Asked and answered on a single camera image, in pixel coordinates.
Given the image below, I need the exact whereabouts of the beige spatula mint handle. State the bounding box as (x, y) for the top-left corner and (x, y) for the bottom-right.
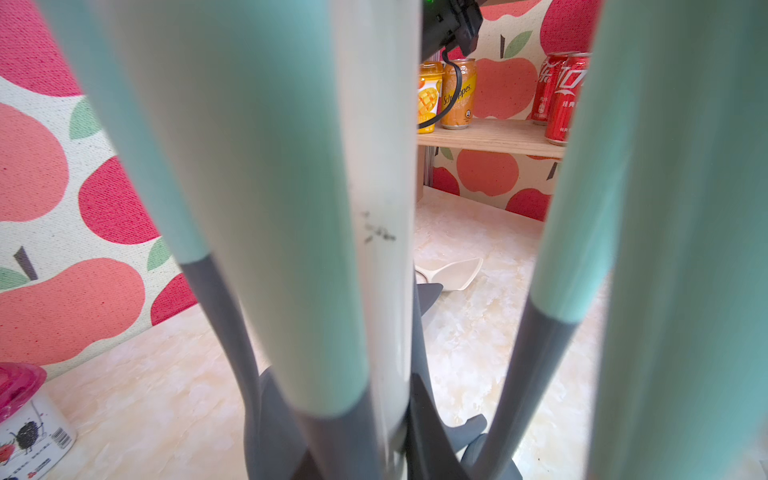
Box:
(415, 258), (483, 291)

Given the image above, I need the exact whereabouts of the white utensil rack stand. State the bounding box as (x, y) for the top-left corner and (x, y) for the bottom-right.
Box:
(331, 1), (421, 479)

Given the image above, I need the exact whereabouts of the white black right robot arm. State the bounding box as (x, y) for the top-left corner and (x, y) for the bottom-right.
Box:
(418, 0), (484, 130)

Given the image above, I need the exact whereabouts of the orange schweppes can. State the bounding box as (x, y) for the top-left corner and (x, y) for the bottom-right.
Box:
(440, 58), (478, 130)

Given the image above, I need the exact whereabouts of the wooden shelf unit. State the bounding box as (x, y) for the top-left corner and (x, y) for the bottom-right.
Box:
(416, 0), (568, 202)

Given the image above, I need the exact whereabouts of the yellow mango cup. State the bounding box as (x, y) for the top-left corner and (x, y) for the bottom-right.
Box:
(418, 61), (444, 125)

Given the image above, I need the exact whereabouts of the red cola can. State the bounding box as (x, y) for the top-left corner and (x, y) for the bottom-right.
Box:
(545, 53), (592, 146)
(530, 52), (570, 125)

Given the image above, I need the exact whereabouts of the pink lid yogurt cup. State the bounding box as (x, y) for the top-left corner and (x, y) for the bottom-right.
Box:
(1, 362), (77, 480)

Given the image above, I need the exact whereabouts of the grey utensil mint handle left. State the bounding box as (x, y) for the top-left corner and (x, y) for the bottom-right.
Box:
(37, 1), (319, 479)

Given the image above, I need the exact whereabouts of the grey utensil mint handle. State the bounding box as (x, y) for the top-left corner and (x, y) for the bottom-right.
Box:
(471, 1), (767, 479)
(37, 1), (319, 479)

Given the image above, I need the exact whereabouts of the grey utensil mint handle right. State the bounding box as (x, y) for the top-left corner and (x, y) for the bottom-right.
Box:
(471, 1), (767, 479)

